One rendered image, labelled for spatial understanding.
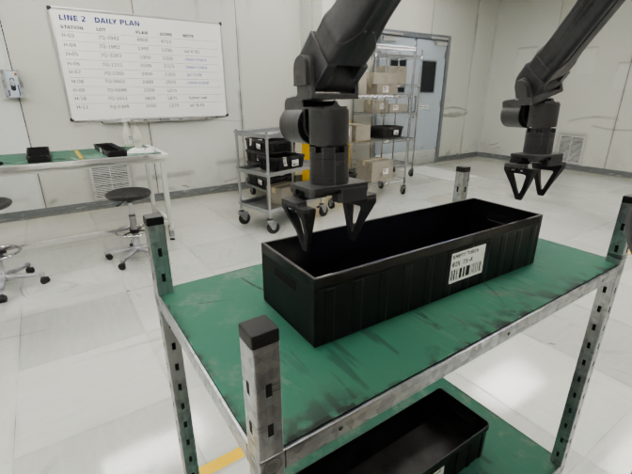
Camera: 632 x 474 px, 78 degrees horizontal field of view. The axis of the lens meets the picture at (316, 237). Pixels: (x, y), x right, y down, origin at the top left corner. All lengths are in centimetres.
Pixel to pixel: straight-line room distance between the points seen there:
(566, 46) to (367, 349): 64
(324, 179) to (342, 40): 18
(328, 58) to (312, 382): 41
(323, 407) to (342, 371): 7
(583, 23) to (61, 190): 498
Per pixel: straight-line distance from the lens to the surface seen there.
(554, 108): 99
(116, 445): 192
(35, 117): 516
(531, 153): 99
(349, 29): 51
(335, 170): 56
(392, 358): 59
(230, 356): 60
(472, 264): 80
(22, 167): 362
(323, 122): 56
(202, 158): 548
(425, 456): 128
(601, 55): 832
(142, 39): 528
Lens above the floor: 130
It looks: 20 degrees down
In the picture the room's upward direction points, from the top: straight up
